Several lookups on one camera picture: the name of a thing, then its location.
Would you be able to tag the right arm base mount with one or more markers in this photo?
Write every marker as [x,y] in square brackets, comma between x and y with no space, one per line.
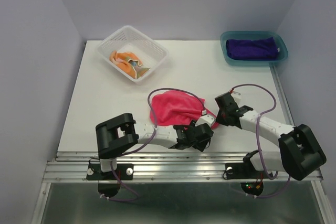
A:
[251,167]

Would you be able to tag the pink towel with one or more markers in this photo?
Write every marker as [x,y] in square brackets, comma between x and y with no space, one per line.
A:
[175,107]

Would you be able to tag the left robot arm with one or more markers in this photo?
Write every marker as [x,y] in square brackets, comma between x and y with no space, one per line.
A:
[117,135]

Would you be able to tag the white plastic mesh basket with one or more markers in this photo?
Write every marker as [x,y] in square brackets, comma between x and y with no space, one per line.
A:
[129,39]

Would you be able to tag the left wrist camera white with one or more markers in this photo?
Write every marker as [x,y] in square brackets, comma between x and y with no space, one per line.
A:
[206,119]

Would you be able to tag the aluminium mounting rail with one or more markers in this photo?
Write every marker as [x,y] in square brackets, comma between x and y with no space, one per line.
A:
[185,167]

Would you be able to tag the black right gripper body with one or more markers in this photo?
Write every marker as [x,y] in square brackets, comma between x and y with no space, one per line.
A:
[220,118]

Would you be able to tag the purple towel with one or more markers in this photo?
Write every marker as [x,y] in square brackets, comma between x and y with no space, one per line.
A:
[262,49]

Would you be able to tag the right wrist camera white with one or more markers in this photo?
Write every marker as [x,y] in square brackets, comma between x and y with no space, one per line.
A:
[236,96]

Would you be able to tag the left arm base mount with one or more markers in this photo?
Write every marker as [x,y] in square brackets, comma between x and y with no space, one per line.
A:
[108,169]

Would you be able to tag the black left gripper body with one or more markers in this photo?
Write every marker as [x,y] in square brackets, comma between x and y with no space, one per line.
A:
[199,146]

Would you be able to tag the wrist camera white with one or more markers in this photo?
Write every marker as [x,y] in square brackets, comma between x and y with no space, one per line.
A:
[236,96]
[206,119]

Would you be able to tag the teal translucent plastic bin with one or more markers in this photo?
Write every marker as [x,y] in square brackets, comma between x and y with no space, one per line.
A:
[253,35]

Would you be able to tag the orange patterned towel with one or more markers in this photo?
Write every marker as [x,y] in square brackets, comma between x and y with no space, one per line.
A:
[129,63]

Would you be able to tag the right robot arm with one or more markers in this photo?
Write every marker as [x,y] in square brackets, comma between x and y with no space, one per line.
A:
[299,153]

